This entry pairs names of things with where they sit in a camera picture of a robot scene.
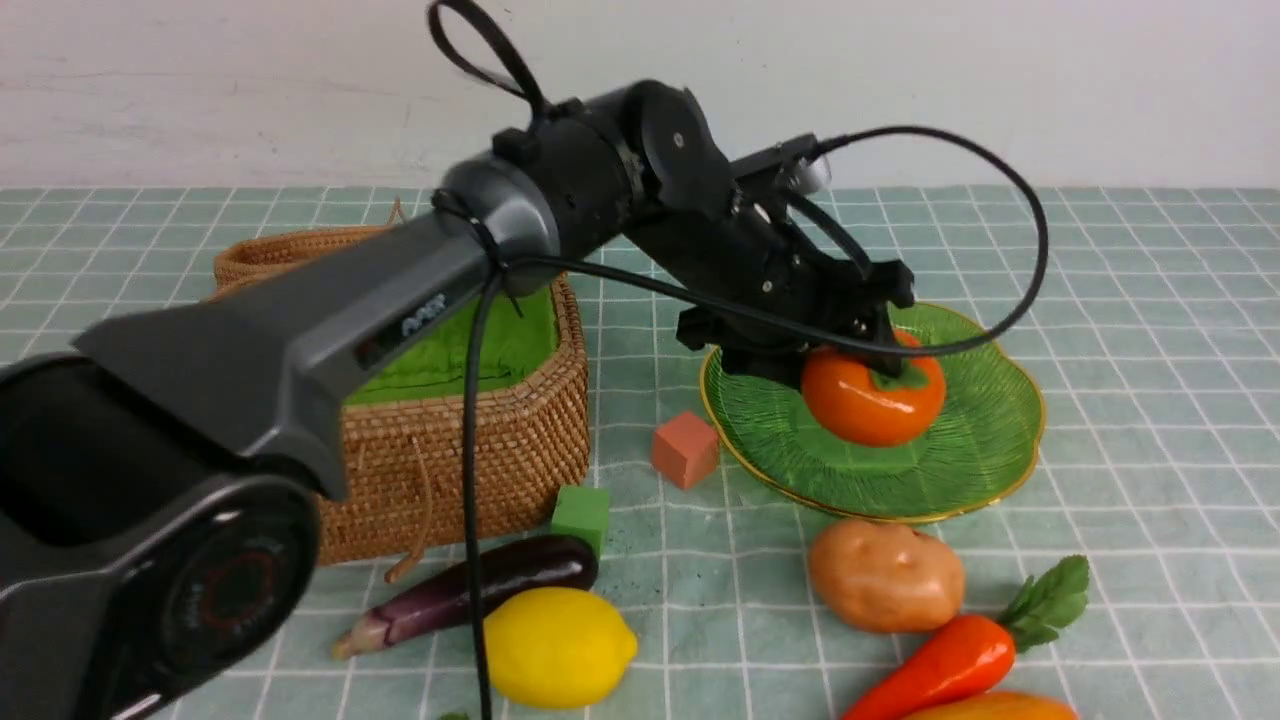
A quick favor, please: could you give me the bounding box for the woven rattan basket lid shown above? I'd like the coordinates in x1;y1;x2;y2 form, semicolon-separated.
212;200;407;296

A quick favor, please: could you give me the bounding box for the orange yellow toy mango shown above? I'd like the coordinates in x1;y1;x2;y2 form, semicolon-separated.
902;691;1079;720

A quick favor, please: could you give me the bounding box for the green glass leaf plate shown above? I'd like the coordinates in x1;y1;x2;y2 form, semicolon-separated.
699;343;1047;524

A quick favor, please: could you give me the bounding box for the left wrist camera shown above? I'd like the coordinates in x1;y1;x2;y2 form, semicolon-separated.
731;133;832;196

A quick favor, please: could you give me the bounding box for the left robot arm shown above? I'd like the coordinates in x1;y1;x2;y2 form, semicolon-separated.
3;81;914;719

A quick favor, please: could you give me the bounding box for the yellow toy lemon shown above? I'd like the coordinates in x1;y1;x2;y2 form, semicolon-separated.
483;587;639;710

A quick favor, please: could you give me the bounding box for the salmon pink foam cube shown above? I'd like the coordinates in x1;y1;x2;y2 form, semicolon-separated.
650;413;721;491

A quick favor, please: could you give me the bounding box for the green foam cube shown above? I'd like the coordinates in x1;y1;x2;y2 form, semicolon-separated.
549;484;611;557

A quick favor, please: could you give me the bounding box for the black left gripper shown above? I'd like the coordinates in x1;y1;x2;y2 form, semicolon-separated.
626;178;915;389

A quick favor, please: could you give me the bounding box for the green checkered tablecloth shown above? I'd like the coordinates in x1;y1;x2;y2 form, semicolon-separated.
1;187;1279;719

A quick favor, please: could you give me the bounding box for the brown toy potato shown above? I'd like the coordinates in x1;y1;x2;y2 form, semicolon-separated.
806;518;966;634

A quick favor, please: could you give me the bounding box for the woven rattan basket green lining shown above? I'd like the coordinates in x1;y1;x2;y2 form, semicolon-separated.
205;275;591;566

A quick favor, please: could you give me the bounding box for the orange toy carrot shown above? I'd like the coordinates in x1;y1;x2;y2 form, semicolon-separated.
842;553;1091;719

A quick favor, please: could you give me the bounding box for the purple toy eggplant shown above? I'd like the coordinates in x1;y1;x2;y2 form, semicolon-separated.
330;534;599;662

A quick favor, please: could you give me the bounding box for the orange toy persimmon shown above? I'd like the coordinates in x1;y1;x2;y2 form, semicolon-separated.
801;347;947;448

